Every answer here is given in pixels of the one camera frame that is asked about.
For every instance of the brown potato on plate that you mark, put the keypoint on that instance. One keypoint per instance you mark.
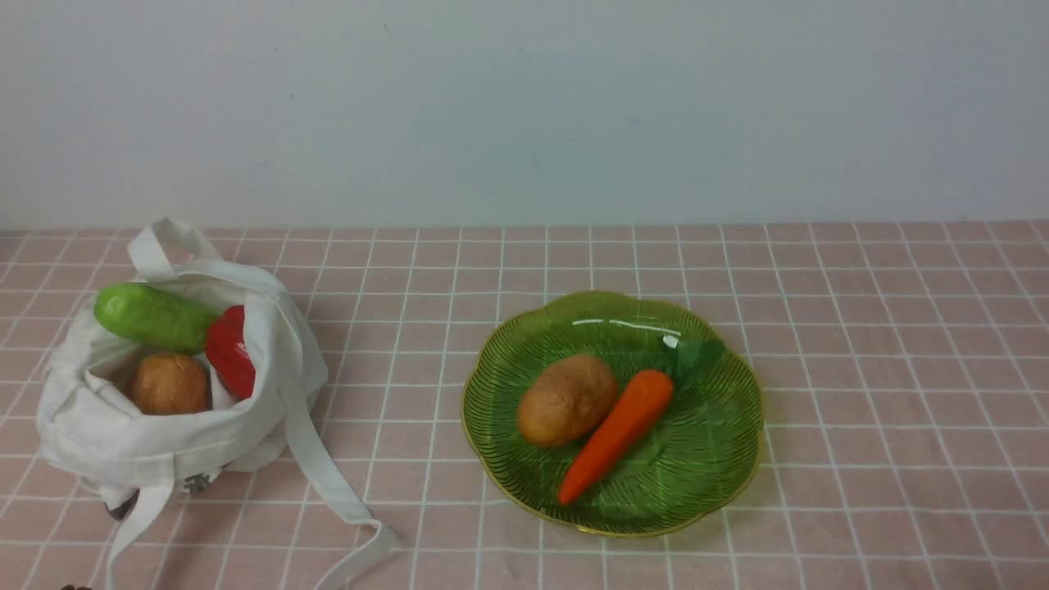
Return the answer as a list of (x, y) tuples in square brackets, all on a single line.
[(567, 400)]

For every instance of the white cloth tote bag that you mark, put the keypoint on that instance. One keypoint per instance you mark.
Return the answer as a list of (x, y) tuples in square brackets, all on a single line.
[(88, 427)]

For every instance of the green cucumber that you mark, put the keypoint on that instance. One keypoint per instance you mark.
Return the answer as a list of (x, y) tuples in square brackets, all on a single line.
[(141, 313)]

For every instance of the red bell pepper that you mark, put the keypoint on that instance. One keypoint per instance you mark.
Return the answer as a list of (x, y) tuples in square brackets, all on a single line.
[(226, 351)]

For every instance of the orange carrot with leaves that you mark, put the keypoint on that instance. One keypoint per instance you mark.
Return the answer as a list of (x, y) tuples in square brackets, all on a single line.
[(645, 399)]

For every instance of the brown potato in bag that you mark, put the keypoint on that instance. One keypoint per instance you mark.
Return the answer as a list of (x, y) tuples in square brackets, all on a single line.
[(169, 383)]

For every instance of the green transparent plastic plate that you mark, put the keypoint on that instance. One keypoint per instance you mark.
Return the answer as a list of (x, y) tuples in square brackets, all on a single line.
[(697, 457)]

